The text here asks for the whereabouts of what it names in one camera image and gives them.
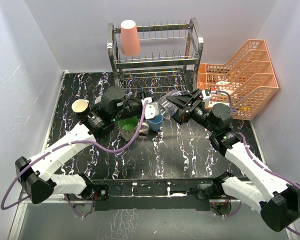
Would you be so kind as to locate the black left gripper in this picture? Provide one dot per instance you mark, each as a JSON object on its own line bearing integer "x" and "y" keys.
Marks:
{"x": 138, "y": 99}

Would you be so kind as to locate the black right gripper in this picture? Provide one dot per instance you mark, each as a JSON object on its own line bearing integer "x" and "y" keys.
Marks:
{"x": 181, "y": 116}

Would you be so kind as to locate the clear glass cup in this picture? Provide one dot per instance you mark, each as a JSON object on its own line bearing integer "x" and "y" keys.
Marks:
{"x": 167, "y": 109}

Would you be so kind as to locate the white cat-pattern mug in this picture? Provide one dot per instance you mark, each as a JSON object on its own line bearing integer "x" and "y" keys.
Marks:
{"x": 128, "y": 127}

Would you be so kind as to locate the blue plastic cup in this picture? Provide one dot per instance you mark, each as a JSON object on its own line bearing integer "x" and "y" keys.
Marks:
{"x": 155, "y": 123}

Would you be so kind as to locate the black mug cream inside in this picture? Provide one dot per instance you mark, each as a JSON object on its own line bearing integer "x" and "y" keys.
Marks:
{"x": 81, "y": 108}

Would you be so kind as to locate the pink plastic cup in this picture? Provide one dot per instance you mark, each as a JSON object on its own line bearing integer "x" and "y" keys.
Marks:
{"x": 130, "y": 44}

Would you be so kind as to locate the grey patterned small cup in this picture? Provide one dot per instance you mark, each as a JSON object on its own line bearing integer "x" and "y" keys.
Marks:
{"x": 98, "y": 100}

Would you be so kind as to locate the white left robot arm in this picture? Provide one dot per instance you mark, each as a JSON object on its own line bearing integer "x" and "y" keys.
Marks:
{"x": 37, "y": 174}

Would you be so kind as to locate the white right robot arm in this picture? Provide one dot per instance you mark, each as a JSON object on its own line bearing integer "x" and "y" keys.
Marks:
{"x": 250, "y": 170}

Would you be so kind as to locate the steel two-tier dish rack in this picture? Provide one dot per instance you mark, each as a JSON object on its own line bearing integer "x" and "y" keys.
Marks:
{"x": 169, "y": 59}

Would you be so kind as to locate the white box in organizer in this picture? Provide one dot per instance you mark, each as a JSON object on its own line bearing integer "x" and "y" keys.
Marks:
{"x": 225, "y": 86}

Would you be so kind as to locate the orange plastic file organizer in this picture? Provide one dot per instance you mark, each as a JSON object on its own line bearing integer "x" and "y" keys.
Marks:
{"x": 251, "y": 73}

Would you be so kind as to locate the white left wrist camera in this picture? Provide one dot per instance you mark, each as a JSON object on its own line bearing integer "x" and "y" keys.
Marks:
{"x": 151, "y": 108}

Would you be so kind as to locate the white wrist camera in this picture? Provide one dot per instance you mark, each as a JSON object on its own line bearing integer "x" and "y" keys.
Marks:
{"x": 206, "y": 96}
{"x": 151, "y": 108}

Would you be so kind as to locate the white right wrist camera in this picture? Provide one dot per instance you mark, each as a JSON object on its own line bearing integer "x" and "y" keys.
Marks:
{"x": 206, "y": 96}

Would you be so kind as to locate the aluminium front rail frame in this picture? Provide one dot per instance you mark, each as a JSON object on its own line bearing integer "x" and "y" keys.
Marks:
{"x": 155, "y": 194}

